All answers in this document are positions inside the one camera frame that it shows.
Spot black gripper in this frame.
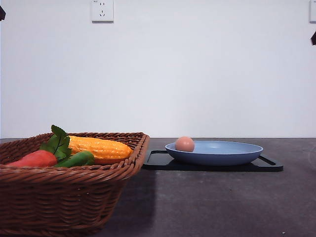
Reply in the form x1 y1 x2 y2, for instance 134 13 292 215
311 32 316 45
0 6 6 21

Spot light blue plate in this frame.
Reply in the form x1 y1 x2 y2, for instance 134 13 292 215
165 141 263 166

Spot brown egg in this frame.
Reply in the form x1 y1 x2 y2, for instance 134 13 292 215
175 136 195 152

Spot brown wicker basket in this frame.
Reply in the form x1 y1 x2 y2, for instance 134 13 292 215
0 132 150 237

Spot green toy carrot leaves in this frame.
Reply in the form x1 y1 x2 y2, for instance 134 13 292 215
39 125 72 162

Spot red toy carrot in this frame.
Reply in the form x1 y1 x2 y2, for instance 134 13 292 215
7 150 58 166

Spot green toy pepper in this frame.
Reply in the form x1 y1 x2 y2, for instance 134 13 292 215
55 151 95 167

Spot yellow toy corn cob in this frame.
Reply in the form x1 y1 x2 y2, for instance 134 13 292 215
69 136 133 163

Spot dark green tray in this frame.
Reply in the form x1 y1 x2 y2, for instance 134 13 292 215
142 150 283 172

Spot white wall socket right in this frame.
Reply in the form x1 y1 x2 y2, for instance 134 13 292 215
309 0 316 24

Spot white wall socket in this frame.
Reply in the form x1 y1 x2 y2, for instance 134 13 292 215
309 0 316 24
91 0 114 24

